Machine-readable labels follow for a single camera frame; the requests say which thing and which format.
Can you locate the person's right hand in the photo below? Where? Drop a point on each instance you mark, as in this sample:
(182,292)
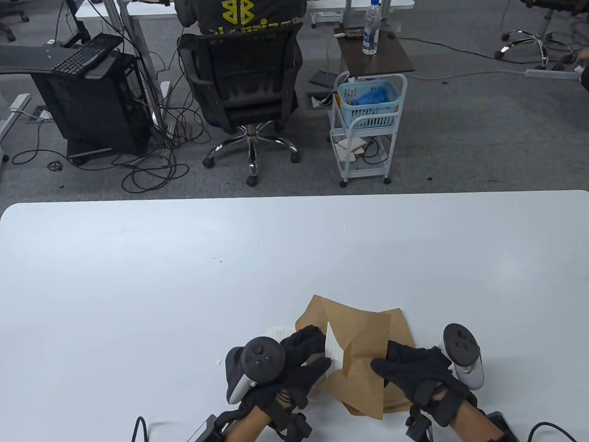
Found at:
(414,368)

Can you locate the person's left hand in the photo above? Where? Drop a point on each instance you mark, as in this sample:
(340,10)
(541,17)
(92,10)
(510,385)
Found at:
(303,340)

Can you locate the white lined paper sheet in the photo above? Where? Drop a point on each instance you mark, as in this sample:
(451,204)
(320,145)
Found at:
(280,331)
(333,350)

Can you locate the brown paper envelope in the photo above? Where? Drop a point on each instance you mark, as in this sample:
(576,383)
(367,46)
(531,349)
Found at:
(407,331)
(363,331)

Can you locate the black right forearm module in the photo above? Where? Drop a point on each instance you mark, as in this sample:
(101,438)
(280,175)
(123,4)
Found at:
(504,426)

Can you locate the black left forearm module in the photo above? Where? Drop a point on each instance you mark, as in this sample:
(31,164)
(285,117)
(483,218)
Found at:
(204,428)

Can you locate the person's left forearm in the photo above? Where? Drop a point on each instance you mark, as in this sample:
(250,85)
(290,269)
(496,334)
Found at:
(246,426)

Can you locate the person's right forearm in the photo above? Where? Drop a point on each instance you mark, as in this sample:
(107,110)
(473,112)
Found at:
(476,423)

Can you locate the grey left hand controller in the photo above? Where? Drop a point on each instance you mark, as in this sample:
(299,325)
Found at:
(260,359)

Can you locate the grey hand controller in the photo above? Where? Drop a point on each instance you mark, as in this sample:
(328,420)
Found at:
(460,345)
(260,359)

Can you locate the grey right hand controller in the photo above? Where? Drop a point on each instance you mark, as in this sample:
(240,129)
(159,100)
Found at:
(460,345)

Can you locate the white rolling cart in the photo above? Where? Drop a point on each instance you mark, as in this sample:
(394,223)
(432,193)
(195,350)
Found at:
(366,173)

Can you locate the beige boxes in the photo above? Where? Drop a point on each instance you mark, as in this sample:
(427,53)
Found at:
(354,146)

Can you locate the light blue plastic basket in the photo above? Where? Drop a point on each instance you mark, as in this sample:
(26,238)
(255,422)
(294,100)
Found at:
(368,120)

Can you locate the blue gloves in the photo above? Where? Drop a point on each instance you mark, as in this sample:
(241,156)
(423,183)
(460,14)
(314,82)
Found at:
(372,96)

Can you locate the black floor box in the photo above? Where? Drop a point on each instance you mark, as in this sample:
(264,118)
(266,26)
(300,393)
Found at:
(322,79)

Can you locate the black mesh office chair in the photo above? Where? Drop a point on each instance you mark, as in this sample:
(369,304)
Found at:
(239,73)

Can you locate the dark brown side table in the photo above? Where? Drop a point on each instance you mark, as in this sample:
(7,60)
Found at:
(386,57)

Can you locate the black computer tower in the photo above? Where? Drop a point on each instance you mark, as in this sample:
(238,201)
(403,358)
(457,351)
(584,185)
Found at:
(92,110)

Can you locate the clear plastic water bottle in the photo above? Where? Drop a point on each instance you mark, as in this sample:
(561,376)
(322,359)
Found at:
(372,27)

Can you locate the white power strip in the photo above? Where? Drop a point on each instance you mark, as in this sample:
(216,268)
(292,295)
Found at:
(552,73)

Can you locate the grey floor outlet box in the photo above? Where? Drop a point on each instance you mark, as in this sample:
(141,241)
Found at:
(41,115)

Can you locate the office chair chrome base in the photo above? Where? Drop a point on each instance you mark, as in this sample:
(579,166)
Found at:
(539,40)

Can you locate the black keyboard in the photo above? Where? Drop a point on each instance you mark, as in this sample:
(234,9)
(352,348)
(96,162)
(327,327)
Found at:
(85,55)

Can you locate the white desk foot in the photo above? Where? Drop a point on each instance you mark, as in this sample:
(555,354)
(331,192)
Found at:
(18,103)

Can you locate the black desk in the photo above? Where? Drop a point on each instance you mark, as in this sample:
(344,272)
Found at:
(23,57)

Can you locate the black swivel chair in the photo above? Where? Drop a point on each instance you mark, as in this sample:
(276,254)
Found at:
(14,17)

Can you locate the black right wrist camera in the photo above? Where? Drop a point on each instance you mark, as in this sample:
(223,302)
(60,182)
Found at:
(418,426)

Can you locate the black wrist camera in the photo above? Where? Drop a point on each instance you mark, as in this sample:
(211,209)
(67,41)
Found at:
(294,428)
(418,426)

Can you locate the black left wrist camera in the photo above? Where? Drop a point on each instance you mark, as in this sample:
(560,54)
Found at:
(294,428)

